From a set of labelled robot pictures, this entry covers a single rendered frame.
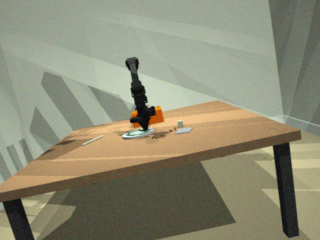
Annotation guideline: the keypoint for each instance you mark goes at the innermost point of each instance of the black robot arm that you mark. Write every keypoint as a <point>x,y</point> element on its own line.
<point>137,89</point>

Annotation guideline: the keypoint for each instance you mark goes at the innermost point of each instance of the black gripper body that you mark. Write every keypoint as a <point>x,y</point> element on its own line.
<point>139,117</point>

